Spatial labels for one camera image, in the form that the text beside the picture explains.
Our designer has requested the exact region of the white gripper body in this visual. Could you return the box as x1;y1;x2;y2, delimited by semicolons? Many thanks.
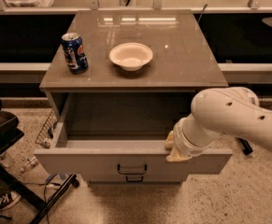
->
173;117;211;158

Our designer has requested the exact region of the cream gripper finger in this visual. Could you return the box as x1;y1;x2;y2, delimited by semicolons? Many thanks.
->
166;147;191;162
165;131;174;149

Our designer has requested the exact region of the grey top drawer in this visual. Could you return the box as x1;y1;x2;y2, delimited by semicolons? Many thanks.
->
36;92;232;183

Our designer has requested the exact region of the grey drawer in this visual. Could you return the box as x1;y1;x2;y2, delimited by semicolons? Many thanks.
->
36;92;232;183
87;175;182;186

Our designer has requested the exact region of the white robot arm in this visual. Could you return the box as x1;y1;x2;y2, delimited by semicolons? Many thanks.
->
165;87;272;162

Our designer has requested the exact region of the grey three-drawer cabinet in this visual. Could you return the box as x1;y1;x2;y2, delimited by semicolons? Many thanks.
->
38;9;229;186

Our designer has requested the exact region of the grey bottom drawer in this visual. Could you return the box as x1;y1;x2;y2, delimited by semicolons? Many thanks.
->
87;175;182;186

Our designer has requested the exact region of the black metal stand base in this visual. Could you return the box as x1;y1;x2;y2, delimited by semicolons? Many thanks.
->
239;138;253;156

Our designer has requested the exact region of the white paper bowl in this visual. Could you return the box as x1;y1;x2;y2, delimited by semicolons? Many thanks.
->
109;43;153;71

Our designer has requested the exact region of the blue pepsi soda can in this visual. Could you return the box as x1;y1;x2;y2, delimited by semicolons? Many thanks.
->
61;33;88;74

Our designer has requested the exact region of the clear plastic bottle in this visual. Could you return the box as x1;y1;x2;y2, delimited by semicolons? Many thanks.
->
21;157;38;173

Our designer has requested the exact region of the black chair with legs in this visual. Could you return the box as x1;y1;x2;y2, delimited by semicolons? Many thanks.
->
0;99;79;224

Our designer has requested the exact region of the black and white sneaker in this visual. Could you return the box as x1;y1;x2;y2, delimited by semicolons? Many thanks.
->
0;190;21;211

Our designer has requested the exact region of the wire mesh basket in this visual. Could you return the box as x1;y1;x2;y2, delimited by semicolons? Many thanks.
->
36;111;57;148

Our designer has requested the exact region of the black floor cable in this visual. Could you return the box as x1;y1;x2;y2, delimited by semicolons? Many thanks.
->
20;171;71;224

